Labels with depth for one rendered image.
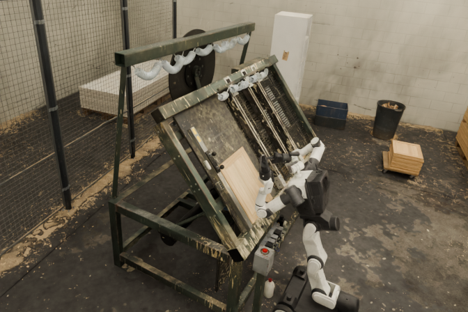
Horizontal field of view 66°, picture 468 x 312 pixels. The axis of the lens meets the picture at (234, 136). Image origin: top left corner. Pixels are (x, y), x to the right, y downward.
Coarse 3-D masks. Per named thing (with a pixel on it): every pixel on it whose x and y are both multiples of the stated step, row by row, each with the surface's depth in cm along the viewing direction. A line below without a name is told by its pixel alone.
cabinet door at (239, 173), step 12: (240, 156) 324; (228, 168) 306; (240, 168) 318; (252, 168) 331; (228, 180) 300; (240, 180) 312; (252, 180) 324; (240, 192) 306; (252, 192) 318; (240, 204) 300; (252, 204) 312; (252, 216) 305
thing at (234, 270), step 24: (216, 192) 371; (144, 216) 316; (192, 216) 336; (120, 240) 351; (168, 240) 311; (192, 240) 296; (120, 264) 362; (144, 264) 347; (240, 264) 279; (192, 288) 325; (216, 288) 320
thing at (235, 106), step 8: (224, 80) 335; (240, 80) 331; (240, 88) 334; (232, 96) 340; (232, 104) 343; (240, 112) 341; (240, 120) 345; (248, 120) 345; (248, 128) 344; (248, 136) 347; (256, 136) 347; (256, 144) 346; (264, 152) 345; (272, 168) 347; (280, 176) 350; (280, 184) 349
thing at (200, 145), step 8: (192, 128) 288; (192, 136) 288; (200, 144) 287; (200, 152) 290; (208, 160) 289; (216, 176) 291; (224, 184) 291; (224, 192) 293; (232, 192) 294; (232, 200) 292; (240, 208) 294; (240, 216) 294; (248, 224) 294
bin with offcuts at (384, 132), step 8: (384, 104) 682; (392, 104) 696; (400, 104) 685; (376, 112) 684; (384, 112) 663; (392, 112) 657; (400, 112) 659; (376, 120) 685; (384, 120) 669; (392, 120) 665; (376, 128) 688; (384, 128) 675; (392, 128) 674; (376, 136) 693; (384, 136) 683; (392, 136) 686
